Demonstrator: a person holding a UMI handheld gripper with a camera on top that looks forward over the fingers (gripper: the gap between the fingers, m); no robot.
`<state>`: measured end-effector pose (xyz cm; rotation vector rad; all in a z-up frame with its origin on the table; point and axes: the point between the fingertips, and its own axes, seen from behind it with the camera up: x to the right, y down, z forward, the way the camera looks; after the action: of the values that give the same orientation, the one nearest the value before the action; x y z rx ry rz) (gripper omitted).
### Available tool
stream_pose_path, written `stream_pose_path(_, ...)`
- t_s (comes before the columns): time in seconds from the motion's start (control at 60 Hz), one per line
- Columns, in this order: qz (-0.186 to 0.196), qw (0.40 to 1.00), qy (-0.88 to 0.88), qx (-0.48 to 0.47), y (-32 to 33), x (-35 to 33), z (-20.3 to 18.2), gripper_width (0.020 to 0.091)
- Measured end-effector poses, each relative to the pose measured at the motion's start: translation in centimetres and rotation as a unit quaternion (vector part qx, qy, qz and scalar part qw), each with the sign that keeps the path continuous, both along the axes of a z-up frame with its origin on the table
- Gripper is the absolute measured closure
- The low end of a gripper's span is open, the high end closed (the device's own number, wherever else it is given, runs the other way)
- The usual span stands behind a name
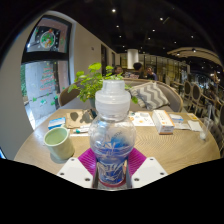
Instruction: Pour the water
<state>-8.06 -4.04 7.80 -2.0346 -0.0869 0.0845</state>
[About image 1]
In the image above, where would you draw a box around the grey chevron cushion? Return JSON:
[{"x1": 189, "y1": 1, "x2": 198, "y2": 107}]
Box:
[{"x1": 128, "y1": 80, "x2": 171, "y2": 111}]

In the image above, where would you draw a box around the window with festive stickers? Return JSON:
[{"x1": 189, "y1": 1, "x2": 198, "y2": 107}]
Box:
[{"x1": 20, "y1": 14, "x2": 73, "y2": 131}]

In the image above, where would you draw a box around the green potted plant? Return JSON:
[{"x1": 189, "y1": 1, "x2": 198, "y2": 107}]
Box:
[{"x1": 67, "y1": 61, "x2": 140, "y2": 118}]

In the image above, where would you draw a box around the person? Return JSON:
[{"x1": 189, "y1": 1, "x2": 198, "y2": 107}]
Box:
[
  {"x1": 131, "y1": 61, "x2": 145, "y2": 80},
  {"x1": 144, "y1": 65, "x2": 159, "y2": 82},
  {"x1": 111, "y1": 64, "x2": 125, "y2": 76}
]

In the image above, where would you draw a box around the pale green mug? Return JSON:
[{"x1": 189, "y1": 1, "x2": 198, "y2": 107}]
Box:
[{"x1": 42, "y1": 126, "x2": 76, "y2": 161}]

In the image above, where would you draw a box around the white orange tissue box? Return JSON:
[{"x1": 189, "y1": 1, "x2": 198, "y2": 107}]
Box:
[{"x1": 151, "y1": 108, "x2": 176, "y2": 136}]

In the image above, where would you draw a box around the blue white card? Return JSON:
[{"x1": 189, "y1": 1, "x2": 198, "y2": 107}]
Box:
[{"x1": 47, "y1": 116, "x2": 67, "y2": 131}]

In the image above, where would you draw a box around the group of ceiling lights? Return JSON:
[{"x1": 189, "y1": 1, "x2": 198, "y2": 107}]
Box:
[{"x1": 111, "y1": 7, "x2": 218, "y2": 73}]

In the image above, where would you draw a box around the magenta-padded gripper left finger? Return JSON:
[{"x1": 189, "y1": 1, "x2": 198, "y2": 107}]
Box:
[{"x1": 56, "y1": 147, "x2": 99, "y2": 189}]

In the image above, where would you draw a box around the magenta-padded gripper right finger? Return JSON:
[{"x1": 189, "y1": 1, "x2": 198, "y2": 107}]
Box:
[{"x1": 126, "y1": 147, "x2": 169, "y2": 189}]

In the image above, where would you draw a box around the clear drinking glass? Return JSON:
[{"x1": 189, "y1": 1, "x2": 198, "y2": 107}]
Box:
[{"x1": 198, "y1": 116, "x2": 215, "y2": 141}]

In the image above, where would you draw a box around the group of dining chairs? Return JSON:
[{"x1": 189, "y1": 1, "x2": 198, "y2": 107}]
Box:
[{"x1": 172, "y1": 77, "x2": 224, "y2": 158}]

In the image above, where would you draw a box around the white printed leaflet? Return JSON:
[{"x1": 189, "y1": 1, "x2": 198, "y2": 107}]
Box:
[{"x1": 128, "y1": 111, "x2": 156, "y2": 127}]

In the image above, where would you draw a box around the grey upholstered bench sofa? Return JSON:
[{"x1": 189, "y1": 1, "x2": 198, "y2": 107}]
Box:
[{"x1": 57, "y1": 77, "x2": 185, "y2": 113}]

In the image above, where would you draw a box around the white paper napkin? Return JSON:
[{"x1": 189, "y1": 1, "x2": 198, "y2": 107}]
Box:
[{"x1": 186, "y1": 119, "x2": 204, "y2": 133}]

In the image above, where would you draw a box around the small yellow card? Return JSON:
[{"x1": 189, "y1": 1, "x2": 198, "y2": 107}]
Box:
[{"x1": 186, "y1": 112, "x2": 200, "y2": 121}]

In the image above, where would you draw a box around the clear blue-labelled drink bottle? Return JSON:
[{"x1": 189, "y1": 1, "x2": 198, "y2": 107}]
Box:
[{"x1": 88, "y1": 78, "x2": 138, "y2": 189}]

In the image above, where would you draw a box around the white blue pamphlet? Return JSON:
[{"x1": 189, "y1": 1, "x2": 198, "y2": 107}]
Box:
[{"x1": 168, "y1": 113, "x2": 185, "y2": 125}]

